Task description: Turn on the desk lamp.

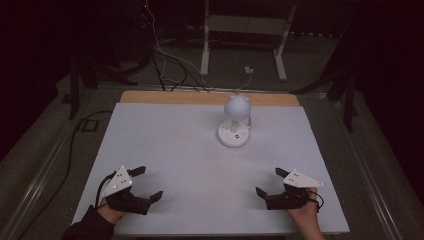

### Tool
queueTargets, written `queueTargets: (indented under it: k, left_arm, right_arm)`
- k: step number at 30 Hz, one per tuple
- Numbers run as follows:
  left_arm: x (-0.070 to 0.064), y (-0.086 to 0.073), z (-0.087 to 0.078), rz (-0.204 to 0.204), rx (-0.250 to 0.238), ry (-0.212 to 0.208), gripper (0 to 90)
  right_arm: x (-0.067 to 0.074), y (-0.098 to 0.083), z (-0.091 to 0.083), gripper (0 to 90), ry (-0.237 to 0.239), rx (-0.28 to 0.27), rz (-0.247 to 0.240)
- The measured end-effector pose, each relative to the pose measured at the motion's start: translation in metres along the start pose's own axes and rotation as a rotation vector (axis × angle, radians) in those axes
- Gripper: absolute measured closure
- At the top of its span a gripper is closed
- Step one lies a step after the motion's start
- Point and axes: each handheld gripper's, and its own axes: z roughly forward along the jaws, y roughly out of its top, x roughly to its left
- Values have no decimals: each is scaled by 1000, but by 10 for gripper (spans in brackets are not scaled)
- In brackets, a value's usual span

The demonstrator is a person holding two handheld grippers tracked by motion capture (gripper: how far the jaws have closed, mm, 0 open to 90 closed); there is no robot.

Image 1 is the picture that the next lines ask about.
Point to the white plug adapter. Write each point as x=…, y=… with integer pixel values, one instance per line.
x=248, y=70

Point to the person's left hand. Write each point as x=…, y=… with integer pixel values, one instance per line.
x=109, y=213

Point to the white table mat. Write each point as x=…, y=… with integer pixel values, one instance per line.
x=186, y=166

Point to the white metal stand frame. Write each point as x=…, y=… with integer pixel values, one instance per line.
x=246, y=25

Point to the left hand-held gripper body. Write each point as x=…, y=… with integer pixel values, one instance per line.
x=117, y=184

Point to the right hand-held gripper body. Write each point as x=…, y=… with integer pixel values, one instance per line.
x=298, y=180

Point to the white round desk lamp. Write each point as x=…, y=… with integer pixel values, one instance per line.
x=236, y=106

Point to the small black floor box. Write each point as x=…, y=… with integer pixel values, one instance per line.
x=90, y=125

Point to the black stand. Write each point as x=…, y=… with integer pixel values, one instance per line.
x=348, y=100
x=75, y=86

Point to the person's right hand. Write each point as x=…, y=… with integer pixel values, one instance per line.
x=308, y=215

